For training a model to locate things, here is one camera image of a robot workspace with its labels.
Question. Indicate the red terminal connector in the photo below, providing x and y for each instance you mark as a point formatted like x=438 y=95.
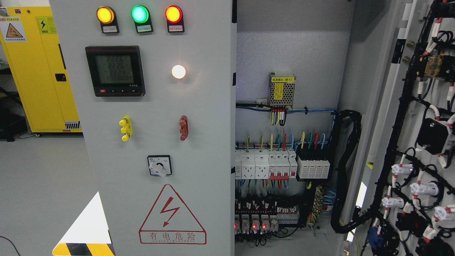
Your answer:
x=183 y=128

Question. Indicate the lower relay terminal row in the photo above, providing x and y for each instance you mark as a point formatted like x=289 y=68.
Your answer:
x=263 y=215

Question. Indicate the black white surge protector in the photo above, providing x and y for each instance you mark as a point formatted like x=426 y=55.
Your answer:
x=313 y=164

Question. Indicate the green indicator lamp left door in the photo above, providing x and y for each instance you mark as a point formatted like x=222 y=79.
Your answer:
x=142 y=19

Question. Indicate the yellow safety cabinet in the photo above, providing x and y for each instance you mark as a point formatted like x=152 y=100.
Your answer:
x=31 y=44

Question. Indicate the yellow indicator lamp left door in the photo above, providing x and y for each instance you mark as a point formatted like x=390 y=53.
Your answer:
x=108 y=20

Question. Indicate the white glowing indicator lamp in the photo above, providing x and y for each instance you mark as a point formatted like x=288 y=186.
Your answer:
x=178 y=71

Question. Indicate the yellow terminal connector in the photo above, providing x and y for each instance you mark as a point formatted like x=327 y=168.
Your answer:
x=126 y=129

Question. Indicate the red electric hazard sticker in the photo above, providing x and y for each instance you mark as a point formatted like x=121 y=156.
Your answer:
x=170 y=221

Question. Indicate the white sockets breaker row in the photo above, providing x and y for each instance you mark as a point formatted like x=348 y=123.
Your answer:
x=265 y=165

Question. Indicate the metal mesh power supply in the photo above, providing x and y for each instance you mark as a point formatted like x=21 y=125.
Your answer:
x=281 y=89

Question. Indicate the red indicator lamp left door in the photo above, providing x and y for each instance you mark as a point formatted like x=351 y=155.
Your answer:
x=174 y=19

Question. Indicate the black digital power meter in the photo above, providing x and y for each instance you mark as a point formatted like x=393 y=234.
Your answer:
x=116 y=71

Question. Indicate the grey cabinet door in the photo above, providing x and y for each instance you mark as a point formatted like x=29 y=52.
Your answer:
x=202 y=164
x=396 y=189

